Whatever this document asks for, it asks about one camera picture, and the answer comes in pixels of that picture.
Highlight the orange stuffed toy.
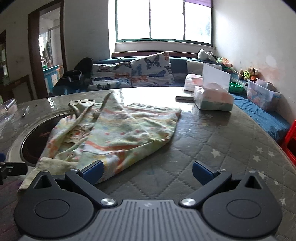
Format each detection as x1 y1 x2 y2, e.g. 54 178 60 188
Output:
217 58 233 69

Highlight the white stuffed toy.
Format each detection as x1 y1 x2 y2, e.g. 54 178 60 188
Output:
197 49 216 62

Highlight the dark wooden door frame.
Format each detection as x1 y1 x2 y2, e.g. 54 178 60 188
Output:
28 0 67 100

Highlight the pale green floral shirt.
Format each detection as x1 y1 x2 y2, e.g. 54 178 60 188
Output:
18 92 182 193

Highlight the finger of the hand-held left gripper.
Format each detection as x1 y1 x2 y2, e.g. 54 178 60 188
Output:
0 152 28 184

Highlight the blue bench sofa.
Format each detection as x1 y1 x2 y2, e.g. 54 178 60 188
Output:
53 57 292 144

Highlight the blue cabinet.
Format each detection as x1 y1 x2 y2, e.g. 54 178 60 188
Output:
43 65 60 93

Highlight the flat grey book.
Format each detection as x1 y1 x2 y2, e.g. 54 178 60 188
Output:
175 89 195 101

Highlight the large butterfly print pillow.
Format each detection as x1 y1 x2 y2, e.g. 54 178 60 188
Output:
131 51 175 87

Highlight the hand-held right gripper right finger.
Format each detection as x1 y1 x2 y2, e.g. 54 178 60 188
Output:
180 160 270 208

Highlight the white card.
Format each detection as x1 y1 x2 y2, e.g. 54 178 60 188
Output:
202 64 231 88

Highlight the clear plastic box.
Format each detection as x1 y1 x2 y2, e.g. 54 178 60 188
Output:
0 98 18 127

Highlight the pink and white packet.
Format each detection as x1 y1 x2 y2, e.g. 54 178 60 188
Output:
184 74 204 92

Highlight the small butterfly print pillow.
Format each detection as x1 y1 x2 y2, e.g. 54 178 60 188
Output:
87 76 133 91
92 62 133 79

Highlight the black backpack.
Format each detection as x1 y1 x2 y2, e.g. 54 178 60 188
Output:
73 57 93 79

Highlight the black open bag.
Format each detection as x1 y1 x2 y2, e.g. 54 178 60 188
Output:
60 70 83 82

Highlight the red plastic stool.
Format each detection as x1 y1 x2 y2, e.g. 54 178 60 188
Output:
281 120 296 167

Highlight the green stuffed toy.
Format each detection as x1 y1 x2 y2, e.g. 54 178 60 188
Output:
238 69 251 80

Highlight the green framed window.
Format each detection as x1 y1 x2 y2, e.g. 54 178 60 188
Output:
108 0 213 44

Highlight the brown teddy bear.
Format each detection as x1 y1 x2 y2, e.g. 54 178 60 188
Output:
247 68 259 80

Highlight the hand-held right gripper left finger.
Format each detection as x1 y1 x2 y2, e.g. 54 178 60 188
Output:
26 160 117 208

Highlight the grey quilted star tablecloth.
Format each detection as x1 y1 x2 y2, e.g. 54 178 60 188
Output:
0 87 296 232

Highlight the green bowl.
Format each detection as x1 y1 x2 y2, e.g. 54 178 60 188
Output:
229 82 244 93

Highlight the grey pillow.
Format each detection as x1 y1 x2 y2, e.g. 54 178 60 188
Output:
186 60 222 76

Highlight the pink and teal tissue box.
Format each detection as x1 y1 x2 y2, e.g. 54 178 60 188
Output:
193 83 234 112

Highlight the purple window blind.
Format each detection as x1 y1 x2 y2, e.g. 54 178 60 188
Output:
185 0 213 8

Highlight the clear plastic storage bin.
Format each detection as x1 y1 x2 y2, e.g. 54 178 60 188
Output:
246 78 281 112

